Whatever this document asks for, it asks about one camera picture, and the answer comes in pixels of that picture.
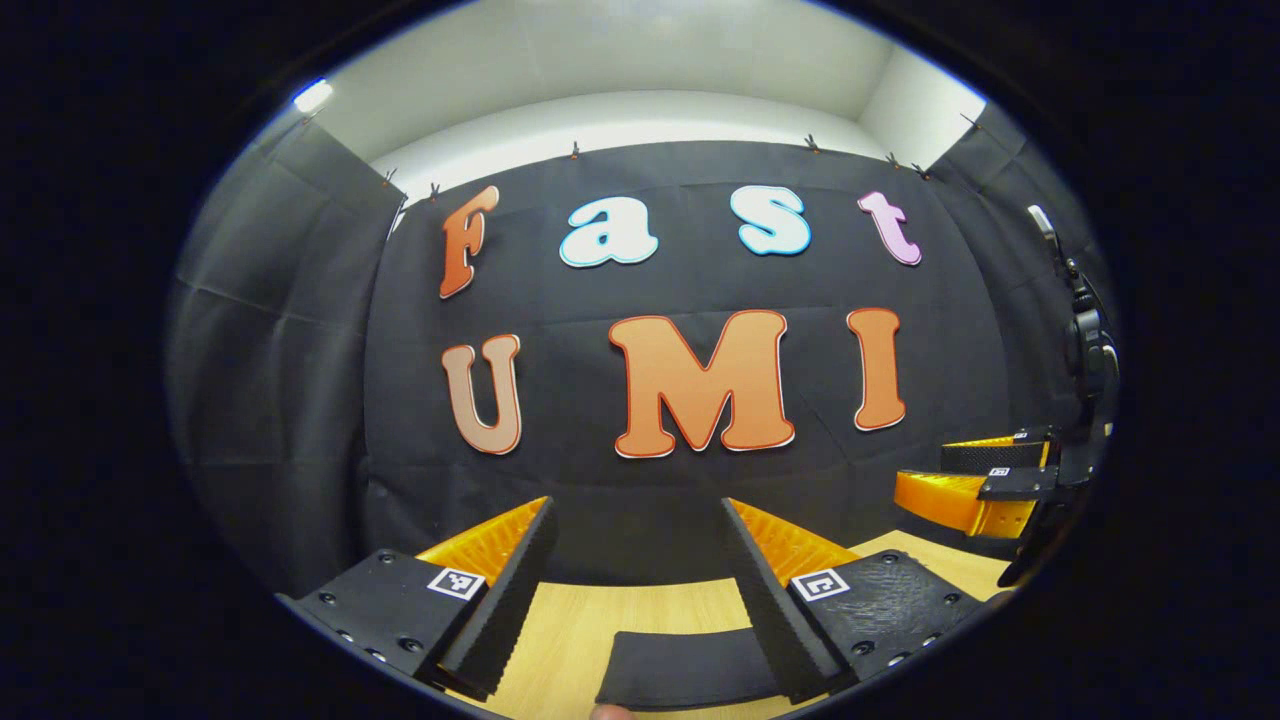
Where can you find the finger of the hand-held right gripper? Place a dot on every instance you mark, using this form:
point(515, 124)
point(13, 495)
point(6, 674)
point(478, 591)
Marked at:
point(960, 500)
point(1000, 455)

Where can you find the ceiling light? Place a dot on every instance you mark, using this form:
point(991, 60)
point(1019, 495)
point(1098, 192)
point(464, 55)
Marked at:
point(313, 96)

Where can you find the black jeans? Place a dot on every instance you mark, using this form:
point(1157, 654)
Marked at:
point(690, 670)

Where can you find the black backdrop cloth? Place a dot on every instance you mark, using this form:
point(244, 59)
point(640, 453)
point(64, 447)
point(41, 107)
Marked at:
point(700, 500)

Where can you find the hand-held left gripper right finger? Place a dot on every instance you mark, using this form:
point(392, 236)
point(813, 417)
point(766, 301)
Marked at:
point(775, 605)

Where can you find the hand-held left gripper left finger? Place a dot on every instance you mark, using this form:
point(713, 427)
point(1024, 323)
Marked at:
point(505, 605)

